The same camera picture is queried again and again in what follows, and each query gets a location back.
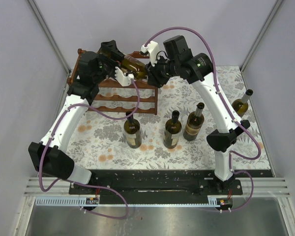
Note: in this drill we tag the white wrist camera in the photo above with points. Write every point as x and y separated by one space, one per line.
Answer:
122 78
151 50

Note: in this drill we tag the floral patterned table mat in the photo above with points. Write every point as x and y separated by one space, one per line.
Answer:
100 143

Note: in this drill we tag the wine bottle brown label front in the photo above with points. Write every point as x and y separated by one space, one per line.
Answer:
194 123

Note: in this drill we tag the white slotted cable duct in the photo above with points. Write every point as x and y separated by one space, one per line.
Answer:
95 202

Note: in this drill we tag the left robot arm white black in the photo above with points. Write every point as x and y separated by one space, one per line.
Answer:
49 155

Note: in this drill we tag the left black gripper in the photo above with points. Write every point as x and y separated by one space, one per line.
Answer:
110 47

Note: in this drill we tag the wine bottle brown label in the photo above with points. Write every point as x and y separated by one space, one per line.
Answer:
132 65
194 123

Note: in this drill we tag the brown wooden wine rack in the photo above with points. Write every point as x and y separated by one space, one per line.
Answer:
111 91

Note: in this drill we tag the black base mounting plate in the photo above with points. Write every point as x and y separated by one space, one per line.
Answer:
193 181

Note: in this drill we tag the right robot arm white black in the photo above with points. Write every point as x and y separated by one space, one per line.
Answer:
198 72

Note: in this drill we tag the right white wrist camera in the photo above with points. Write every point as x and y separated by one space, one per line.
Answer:
151 50

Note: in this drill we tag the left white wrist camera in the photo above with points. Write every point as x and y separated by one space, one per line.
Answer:
122 78

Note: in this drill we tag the wine bottle brown label back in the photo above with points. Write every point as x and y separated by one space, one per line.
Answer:
132 65

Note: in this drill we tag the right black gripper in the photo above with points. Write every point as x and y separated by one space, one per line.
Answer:
153 78

